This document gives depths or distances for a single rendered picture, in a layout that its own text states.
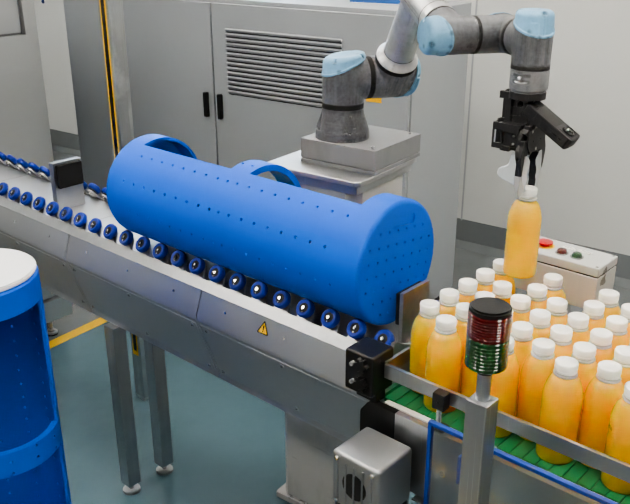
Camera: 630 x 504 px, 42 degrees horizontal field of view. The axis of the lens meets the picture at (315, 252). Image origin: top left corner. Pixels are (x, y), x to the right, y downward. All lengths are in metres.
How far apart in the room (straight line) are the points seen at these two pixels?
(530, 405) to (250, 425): 1.80
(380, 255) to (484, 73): 3.01
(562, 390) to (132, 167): 1.27
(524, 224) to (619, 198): 2.82
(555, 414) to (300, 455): 1.35
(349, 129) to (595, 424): 1.12
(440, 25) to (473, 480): 0.84
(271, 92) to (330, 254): 2.15
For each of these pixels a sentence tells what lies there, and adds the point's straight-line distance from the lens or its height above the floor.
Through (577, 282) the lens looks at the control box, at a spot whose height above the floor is 1.06.
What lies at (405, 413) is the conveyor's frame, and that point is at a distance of 1.62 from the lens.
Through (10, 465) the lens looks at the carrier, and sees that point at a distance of 2.13.
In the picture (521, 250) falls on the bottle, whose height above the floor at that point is 1.15.
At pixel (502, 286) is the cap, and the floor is 1.09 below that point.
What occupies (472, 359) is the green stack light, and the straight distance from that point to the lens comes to 1.24.
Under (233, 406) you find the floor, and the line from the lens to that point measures 3.30.
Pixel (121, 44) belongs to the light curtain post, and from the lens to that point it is 2.93.
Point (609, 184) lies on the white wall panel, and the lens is 4.51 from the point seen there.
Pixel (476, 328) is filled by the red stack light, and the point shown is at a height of 1.23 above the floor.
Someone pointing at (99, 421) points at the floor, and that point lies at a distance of 3.31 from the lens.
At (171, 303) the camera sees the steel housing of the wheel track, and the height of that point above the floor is 0.85.
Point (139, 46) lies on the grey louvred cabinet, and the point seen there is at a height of 1.19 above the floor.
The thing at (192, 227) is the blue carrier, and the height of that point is 1.09.
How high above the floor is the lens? 1.78
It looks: 22 degrees down
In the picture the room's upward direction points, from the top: straight up
